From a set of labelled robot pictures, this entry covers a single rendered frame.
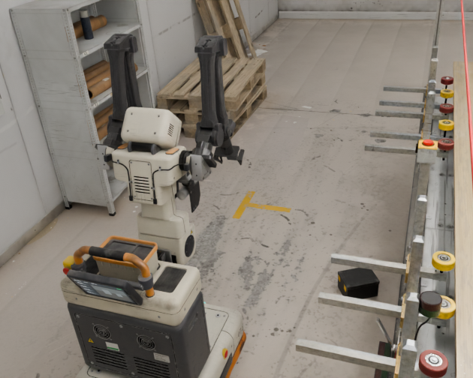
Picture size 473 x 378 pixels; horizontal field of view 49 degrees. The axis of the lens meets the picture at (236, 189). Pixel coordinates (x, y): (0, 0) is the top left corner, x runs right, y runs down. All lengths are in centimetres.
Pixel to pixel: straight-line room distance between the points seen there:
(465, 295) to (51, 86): 292
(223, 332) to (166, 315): 62
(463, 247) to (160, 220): 124
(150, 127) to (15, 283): 192
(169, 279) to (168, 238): 28
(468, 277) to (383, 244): 165
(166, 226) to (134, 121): 49
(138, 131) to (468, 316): 138
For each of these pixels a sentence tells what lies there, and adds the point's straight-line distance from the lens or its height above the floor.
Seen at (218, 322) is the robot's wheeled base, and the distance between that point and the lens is 265.
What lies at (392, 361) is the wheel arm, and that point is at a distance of 174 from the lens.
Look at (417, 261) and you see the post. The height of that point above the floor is 105.
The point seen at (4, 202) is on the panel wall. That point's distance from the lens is 384.
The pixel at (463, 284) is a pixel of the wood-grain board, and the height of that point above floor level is 90.
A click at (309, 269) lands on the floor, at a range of 336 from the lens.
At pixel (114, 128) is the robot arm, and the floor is 126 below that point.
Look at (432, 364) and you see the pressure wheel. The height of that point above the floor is 90.
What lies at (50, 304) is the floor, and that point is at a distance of 345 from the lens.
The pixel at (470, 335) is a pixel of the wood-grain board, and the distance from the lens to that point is 181.
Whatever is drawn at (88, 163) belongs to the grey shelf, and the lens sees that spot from 396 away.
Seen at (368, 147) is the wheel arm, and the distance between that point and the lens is 296.
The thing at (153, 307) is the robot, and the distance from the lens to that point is 205.
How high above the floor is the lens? 216
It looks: 31 degrees down
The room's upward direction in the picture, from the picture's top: 5 degrees counter-clockwise
